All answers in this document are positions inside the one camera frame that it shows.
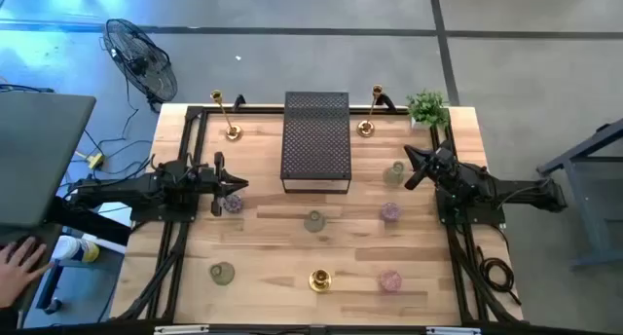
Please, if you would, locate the coiled black cable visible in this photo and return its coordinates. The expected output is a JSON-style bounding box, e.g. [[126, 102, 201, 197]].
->
[[474, 244, 523, 307]]

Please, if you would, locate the blue metal desk foot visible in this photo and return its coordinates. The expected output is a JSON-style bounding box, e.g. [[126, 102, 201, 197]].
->
[[33, 259, 67, 316]]

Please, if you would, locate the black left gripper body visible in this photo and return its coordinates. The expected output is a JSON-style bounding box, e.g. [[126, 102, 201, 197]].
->
[[199, 151, 228, 218]]

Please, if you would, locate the yellow power strip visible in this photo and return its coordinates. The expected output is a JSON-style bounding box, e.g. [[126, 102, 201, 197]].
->
[[75, 151, 106, 170]]

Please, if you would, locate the silver bracket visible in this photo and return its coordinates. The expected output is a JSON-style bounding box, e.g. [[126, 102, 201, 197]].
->
[[425, 326, 482, 335], [153, 324, 210, 335]]

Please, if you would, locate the black desk cable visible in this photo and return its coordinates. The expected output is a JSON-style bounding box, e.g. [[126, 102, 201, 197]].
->
[[0, 83, 55, 94]]

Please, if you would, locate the black floor fan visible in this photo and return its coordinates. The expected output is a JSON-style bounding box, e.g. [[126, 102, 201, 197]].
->
[[101, 18, 179, 113]]

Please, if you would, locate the white sheet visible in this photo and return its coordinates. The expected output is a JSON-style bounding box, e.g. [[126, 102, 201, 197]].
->
[[99, 203, 133, 228]]

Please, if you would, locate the green glass candle holder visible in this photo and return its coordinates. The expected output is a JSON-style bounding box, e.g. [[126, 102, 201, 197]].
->
[[303, 209, 327, 234], [382, 160, 406, 187], [208, 261, 237, 286]]

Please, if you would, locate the green plant in white pot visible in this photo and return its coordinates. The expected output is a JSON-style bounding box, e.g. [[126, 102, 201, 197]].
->
[[406, 89, 452, 130]]

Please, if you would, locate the white and yellow wipes container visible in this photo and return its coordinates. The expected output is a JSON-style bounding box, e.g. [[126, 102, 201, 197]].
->
[[51, 235, 101, 264]]

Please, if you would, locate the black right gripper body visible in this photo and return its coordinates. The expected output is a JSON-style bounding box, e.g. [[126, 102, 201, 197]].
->
[[406, 140, 457, 190]]

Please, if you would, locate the black floor cable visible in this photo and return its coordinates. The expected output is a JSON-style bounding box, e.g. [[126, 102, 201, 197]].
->
[[60, 76, 157, 188]]

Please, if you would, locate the tall gold candlestick holder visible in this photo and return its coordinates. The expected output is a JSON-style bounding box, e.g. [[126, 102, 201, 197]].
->
[[356, 84, 385, 138], [209, 89, 243, 142]]

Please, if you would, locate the black desk beam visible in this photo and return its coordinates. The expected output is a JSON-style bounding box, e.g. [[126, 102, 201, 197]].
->
[[46, 196, 132, 247]]

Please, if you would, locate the short gold candlestick holder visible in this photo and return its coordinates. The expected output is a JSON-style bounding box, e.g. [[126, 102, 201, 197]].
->
[[308, 268, 333, 293]]

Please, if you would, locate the purple glass candle holder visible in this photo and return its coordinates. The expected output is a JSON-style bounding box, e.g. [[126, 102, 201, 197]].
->
[[222, 193, 243, 214], [380, 202, 403, 224]]

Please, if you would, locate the black perforated metal stand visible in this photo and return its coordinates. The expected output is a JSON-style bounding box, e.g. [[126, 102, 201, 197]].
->
[[279, 91, 352, 195]]

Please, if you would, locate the person's hand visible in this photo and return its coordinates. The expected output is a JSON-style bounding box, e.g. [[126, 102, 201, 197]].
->
[[0, 242, 53, 310]]

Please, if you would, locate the pink glass candle holder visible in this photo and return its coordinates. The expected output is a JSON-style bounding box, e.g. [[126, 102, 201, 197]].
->
[[379, 270, 403, 294]]

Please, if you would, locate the blue-grey metal table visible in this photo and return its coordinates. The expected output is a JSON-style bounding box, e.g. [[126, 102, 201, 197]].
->
[[536, 118, 623, 271]]

